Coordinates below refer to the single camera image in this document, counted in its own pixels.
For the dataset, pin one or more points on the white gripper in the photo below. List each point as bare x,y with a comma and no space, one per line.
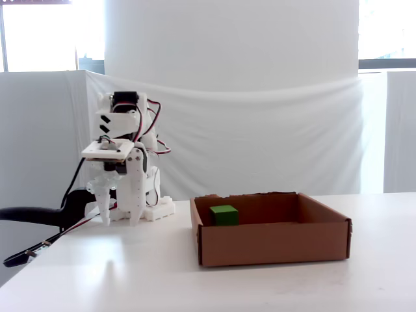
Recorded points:
134,177

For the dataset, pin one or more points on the green cube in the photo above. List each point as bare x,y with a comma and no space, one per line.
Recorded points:
224,216

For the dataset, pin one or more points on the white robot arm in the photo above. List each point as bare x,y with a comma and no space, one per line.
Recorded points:
162,209

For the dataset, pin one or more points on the brown cardboard box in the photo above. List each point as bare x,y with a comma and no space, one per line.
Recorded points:
273,243

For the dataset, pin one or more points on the black table clamp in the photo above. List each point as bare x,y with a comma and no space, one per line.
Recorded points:
74,201

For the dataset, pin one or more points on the wide white partition panel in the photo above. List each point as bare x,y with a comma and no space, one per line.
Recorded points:
32,130

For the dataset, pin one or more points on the white cloth backdrop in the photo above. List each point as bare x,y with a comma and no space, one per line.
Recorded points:
260,130

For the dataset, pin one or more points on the narrow white partition panel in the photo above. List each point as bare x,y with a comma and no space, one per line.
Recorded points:
401,130

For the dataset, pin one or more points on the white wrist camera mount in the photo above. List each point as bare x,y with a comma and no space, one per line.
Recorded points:
94,152

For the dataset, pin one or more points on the dark horizontal window frame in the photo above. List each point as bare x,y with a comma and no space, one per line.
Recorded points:
386,63

